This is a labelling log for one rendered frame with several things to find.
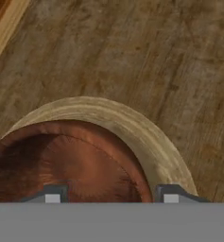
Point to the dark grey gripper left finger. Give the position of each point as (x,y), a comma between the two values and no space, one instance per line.
(55,192)

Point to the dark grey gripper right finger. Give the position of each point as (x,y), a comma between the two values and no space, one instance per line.
(168,191)

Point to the light wooden cabinet front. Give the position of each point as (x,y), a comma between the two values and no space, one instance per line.
(3,25)

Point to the large wooden bowl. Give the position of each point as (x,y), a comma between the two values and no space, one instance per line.
(94,148)

